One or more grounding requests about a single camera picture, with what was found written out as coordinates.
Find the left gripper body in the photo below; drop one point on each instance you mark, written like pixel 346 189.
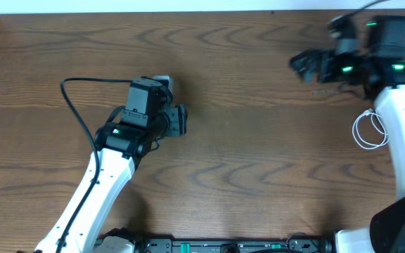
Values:
pixel 180 119

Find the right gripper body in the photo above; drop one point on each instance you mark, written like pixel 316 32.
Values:
pixel 324 65

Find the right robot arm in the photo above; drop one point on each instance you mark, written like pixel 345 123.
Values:
pixel 381 72

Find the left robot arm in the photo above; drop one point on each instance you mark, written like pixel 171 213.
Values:
pixel 128 135

